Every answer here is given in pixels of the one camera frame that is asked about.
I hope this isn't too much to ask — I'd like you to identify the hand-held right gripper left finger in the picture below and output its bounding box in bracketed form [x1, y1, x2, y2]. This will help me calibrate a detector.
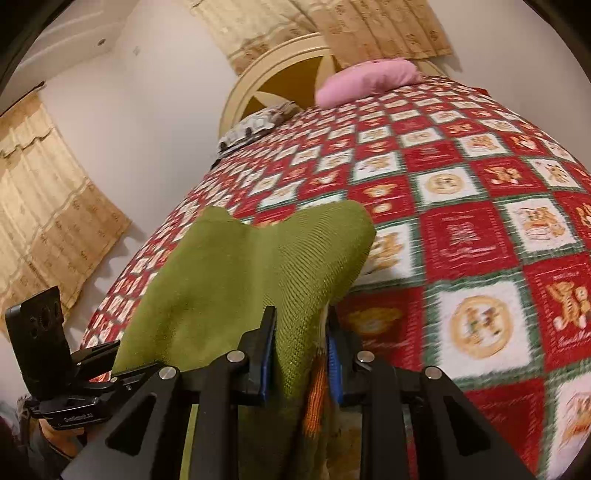
[60, 305, 279, 480]

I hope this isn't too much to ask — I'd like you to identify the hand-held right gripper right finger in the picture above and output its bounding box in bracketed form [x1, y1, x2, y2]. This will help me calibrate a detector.
[325, 316, 536, 480]

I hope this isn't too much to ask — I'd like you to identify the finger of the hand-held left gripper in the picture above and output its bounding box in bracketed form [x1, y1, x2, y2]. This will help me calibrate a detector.
[69, 342, 122, 370]
[99, 364, 161, 389]

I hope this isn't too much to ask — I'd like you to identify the green orange striped knit sweater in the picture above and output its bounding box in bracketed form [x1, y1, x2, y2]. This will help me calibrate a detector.
[111, 200, 377, 480]

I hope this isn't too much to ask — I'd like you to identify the person's left hand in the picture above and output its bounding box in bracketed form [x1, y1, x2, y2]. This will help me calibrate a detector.
[37, 419, 90, 460]

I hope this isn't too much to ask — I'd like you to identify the beige flower print curtain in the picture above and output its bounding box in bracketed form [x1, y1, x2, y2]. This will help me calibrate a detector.
[0, 90, 132, 310]
[178, 0, 454, 77]

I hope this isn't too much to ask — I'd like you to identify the red checkered bear print blanket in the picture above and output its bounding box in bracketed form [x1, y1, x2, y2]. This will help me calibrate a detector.
[79, 74, 591, 480]

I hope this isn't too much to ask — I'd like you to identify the grey white patterned pillow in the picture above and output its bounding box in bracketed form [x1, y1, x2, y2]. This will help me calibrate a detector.
[218, 102, 303, 151]

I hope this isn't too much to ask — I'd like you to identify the cream round bed headboard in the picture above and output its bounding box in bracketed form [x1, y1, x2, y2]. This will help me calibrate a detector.
[218, 33, 451, 145]

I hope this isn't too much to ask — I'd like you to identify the pink pillow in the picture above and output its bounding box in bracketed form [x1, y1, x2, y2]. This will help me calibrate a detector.
[315, 58, 423, 108]

